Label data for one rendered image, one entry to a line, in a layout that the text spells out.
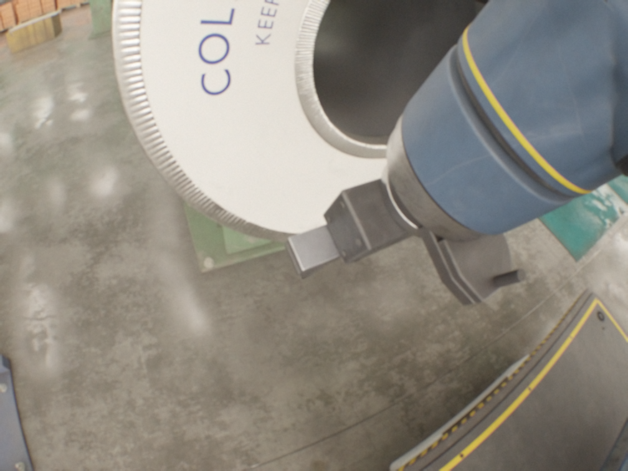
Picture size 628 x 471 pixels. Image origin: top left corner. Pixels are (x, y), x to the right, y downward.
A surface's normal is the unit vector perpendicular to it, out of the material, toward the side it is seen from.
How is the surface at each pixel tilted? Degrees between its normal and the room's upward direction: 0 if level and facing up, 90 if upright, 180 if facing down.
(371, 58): 50
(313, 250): 25
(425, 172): 93
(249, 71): 90
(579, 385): 0
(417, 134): 86
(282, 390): 0
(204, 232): 0
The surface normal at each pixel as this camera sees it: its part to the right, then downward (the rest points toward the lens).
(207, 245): 0.11, -0.66
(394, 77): -0.57, -0.28
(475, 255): 0.26, -0.30
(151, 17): 0.42, 0.71
